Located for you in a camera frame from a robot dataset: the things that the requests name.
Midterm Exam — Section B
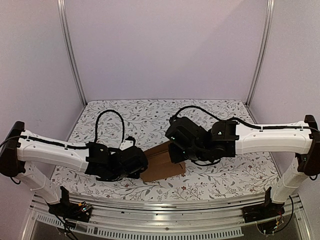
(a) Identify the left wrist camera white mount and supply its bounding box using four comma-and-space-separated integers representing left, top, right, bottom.
119, 136, 136, 151

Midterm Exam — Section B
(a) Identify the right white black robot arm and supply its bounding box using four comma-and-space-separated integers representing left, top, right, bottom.
165, 115, 320, 218

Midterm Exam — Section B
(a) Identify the aluminium corner post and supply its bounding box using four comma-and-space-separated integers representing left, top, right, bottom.
245, 0, 275, 108
57, 0, 88, 107

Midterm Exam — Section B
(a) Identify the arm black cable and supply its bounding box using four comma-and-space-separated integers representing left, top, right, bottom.
171, 105, 320, 132
93, 108, 126, 151

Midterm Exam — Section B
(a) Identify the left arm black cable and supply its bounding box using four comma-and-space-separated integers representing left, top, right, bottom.
93, 108, 126, 151

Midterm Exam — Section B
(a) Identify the right aluminium corner post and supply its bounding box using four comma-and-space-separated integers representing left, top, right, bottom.
245, 0, 275, 108

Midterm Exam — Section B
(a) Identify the brown cardboard box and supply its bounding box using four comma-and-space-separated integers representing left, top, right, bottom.
140, 141, 186, 183

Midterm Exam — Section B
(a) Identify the left aluminium corner post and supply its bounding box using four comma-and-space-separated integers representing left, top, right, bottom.
57, 0, 88, 107

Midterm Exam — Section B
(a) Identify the aluminium front rail frame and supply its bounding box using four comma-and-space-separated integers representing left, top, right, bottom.
21, 192, 307, 240

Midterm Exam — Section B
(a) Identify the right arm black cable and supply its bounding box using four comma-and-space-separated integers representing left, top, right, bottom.
171, 105, 320, 132

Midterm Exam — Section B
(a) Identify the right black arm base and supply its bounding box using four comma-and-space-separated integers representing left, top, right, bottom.
241, 187, 285, 223

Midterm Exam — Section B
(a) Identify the floral patterned table mat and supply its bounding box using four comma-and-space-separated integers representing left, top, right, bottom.
51, 99, 279, 202

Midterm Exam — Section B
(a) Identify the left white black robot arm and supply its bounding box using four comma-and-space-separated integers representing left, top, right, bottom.
0, 121, 148, 217

